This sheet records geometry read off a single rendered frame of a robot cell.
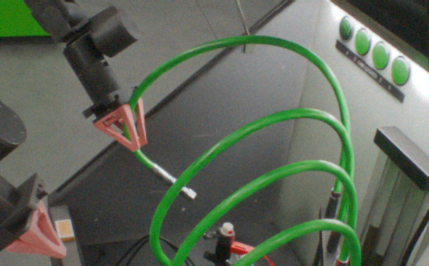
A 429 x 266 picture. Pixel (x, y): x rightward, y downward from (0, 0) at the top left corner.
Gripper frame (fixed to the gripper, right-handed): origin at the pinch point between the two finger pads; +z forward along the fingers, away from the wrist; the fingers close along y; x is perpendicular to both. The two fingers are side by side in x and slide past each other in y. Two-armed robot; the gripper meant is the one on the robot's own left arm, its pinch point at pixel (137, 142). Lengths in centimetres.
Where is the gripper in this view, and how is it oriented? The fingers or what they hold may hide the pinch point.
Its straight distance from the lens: 103.3
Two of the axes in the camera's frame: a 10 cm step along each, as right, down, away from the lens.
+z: 5.2, 8.5, 0.7
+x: -8.0, 4.6, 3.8
